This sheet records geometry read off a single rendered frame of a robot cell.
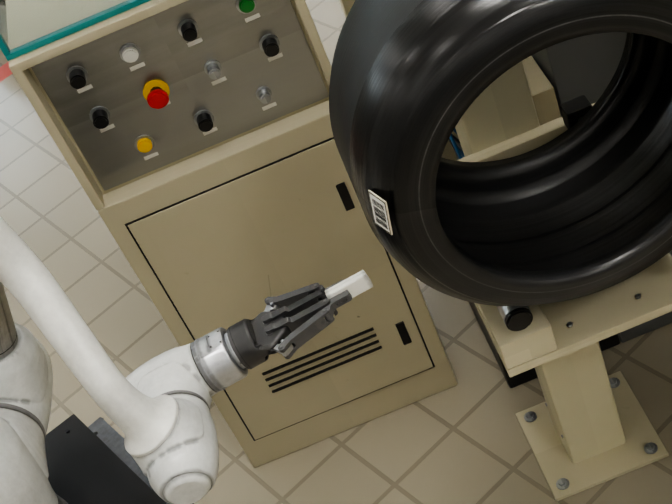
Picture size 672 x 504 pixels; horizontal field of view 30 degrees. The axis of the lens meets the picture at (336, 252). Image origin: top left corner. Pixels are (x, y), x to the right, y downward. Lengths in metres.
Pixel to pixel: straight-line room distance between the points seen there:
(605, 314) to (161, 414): 0.74
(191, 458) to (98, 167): 0.91
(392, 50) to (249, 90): 0.88
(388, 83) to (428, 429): 1.54
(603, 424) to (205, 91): 1.13
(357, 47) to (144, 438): 0.63
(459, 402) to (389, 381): 0.18
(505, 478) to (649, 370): 0.43
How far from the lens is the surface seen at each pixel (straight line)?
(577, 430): 2.83
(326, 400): 3.04
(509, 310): 1.98
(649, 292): 2.11
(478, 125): 2.20
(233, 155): 2.54
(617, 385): 3.02
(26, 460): 2.11
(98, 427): 2.52
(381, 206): 1.72
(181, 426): 1.84
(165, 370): 1.97
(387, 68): 1.67
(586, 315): 2.10
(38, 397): 2.21
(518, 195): 2.14
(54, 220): 4.26
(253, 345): 1.95
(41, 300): 1.83
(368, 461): 3.07
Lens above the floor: 2.34
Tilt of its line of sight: 41 degrees down
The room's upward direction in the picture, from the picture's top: 24 degrees counter-clockwise
